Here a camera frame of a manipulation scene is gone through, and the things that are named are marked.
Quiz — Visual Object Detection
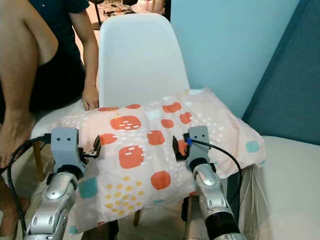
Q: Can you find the pink white toy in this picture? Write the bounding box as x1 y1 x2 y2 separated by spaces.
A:
132 0 163 13

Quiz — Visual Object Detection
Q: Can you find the clear plastic bag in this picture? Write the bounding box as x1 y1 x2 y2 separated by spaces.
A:
237 162 271 238

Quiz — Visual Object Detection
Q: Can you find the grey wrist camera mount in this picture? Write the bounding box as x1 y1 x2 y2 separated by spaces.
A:
184 125 210 170
52 127 79 173

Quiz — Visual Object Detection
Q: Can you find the pink patterned pillow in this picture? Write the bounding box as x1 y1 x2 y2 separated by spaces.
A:
57 87 267 236

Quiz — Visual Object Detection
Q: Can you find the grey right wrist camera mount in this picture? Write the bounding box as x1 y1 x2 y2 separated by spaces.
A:
184 125 210 170

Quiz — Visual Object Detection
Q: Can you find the dark robot right leg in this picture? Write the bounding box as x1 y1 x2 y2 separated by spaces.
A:
181 196 203 240

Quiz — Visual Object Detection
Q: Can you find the person bare leg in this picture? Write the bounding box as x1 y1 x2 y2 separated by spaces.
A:
0 0 59 168
0 185 22 238

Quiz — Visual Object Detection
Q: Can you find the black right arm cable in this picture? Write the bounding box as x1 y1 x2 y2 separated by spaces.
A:
186 137 244 207

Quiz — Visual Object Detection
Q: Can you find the black stand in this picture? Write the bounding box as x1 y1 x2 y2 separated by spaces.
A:
92 0 106 31

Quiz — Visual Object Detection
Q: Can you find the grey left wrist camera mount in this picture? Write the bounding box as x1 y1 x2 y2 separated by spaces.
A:
52 127 79 173

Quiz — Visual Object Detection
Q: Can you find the person bare hand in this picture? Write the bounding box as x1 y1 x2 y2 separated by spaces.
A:
81 85 101 111

